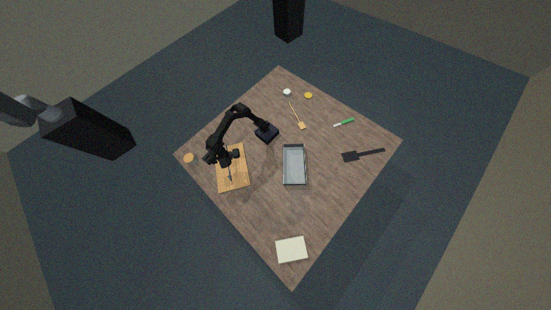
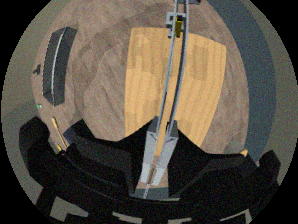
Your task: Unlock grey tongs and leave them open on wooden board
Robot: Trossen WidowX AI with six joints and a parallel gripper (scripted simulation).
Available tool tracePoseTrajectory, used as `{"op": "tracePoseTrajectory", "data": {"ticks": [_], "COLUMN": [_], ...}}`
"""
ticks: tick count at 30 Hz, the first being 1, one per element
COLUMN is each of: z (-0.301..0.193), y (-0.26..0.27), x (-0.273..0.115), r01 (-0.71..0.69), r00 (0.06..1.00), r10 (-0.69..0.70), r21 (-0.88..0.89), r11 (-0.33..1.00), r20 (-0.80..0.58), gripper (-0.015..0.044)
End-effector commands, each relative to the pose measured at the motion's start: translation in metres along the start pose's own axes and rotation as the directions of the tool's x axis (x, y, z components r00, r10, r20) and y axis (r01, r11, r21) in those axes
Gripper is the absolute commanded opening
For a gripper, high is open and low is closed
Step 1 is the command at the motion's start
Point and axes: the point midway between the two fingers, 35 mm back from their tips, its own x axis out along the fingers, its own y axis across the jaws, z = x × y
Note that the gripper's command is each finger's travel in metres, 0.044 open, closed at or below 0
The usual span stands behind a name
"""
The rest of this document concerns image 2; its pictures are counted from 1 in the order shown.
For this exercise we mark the light wooden board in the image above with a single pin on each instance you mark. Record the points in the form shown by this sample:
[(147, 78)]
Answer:
[(145, 81)]

